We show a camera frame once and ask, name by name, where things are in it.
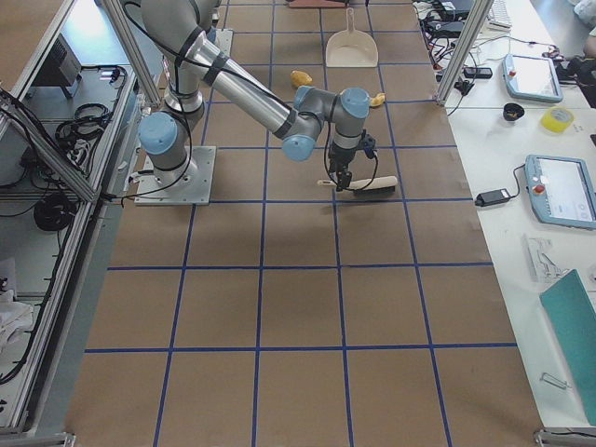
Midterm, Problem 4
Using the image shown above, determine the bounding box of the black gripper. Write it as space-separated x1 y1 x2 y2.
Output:
328 142 361 191

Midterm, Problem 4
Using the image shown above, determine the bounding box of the white hand brush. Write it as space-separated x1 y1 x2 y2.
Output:
317 176 399 195

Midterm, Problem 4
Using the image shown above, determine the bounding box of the curved bread piece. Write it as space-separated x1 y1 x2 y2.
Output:
369 92 386 108

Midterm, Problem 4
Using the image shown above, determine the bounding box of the golden brown bread roll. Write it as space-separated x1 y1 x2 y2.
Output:
290 70 313 88

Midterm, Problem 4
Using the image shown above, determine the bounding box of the beige plastic dustpan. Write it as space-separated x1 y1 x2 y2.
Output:
325 7 378 68

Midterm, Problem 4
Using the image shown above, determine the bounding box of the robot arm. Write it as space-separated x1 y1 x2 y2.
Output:
140 1 377 190

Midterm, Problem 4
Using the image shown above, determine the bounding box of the black power adapter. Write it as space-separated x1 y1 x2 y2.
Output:
474 188 516 208

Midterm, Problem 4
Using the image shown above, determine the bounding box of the teach pendant far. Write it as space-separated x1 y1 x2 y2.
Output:
502 53 563 103

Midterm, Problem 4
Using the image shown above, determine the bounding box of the teach pendant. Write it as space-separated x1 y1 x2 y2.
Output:
524 155 595 230
502 53 563 103

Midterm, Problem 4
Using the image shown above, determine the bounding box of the teach pendant near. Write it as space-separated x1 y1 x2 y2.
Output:
524 155 595 230

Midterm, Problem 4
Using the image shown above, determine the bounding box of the yellow tape roll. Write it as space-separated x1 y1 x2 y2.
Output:
540 106 575 133

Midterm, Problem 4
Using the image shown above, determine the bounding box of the green board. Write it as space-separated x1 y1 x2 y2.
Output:
539 269 595 426

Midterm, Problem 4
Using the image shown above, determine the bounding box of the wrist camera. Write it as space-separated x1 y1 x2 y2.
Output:
360 133 376 159

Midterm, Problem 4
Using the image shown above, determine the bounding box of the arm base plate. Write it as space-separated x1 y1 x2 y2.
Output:
134 145 217 206

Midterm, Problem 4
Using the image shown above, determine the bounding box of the aluminium frame post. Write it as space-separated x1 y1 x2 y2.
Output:
436 0 493 106

